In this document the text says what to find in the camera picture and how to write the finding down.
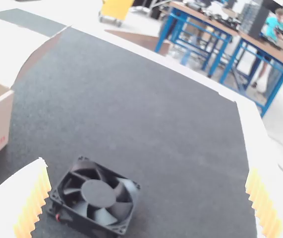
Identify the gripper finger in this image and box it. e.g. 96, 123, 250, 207
0, 157, 53, 238
244, 163, 283, 238

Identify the black square fan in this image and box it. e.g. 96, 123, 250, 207
46, 155, 141, 236

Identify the black mat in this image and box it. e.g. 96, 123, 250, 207
0, 8, 258, 238

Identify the blue workbench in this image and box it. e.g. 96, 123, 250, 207
155, 1, 233, 79
219, 29, 283, 119

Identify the person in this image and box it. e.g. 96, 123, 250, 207
251, 7, 283, 96

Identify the flat cardboard sheet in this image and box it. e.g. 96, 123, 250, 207
104, 28, 171, 57

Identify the yellow cart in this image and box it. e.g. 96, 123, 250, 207
98, 0, 134, 27

